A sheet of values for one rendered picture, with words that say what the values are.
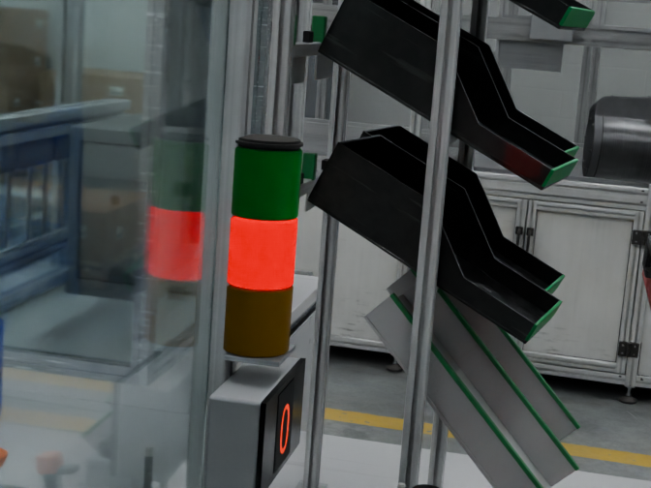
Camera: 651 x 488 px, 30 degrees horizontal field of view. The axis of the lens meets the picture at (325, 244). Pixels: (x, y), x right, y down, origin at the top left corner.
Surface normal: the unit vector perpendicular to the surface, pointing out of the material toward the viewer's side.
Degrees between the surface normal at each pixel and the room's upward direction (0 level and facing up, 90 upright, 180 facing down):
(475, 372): 90
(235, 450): 90
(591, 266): 90
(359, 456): 0
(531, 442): 90
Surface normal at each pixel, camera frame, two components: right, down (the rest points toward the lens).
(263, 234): 0.08, 0.19
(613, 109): -0.07, -0.01
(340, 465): 0.07, -0.98
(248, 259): -0.30, 0.16
